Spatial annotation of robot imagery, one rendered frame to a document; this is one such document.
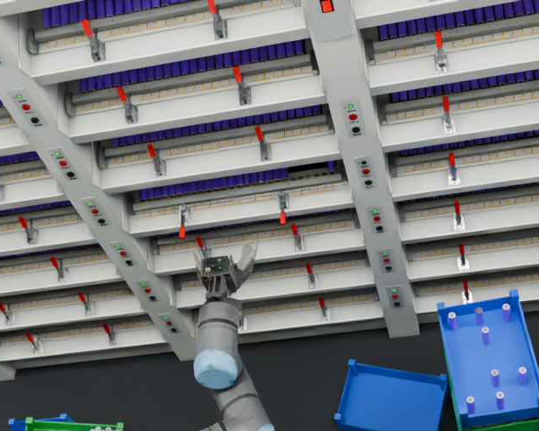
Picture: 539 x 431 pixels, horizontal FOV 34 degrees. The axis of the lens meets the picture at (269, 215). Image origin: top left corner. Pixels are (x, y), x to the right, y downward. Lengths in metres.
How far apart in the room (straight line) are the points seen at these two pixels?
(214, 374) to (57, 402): 1.29
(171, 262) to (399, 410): 0.82
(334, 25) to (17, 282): 1.33
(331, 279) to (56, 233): 0.79
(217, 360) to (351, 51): 0.70
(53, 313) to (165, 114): 1.01
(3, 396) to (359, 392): 1.23
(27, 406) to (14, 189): 1.03
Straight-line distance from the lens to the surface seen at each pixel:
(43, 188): 2.28
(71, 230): 2.42
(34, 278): 2.65
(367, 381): 2.76
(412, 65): 1.92
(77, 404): 3.04
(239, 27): 1.82
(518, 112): 2.08
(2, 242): 2.51
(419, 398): 2.72
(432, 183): 2.21
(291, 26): 1.80
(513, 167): 2.22
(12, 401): 3.16
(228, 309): 1.90
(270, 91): 1.95
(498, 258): 2.54
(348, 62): 1.86
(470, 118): 2.07
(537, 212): 2.39
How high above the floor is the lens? 2.48
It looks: 51 degrees down
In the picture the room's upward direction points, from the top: 22 degrees counter-clockwise
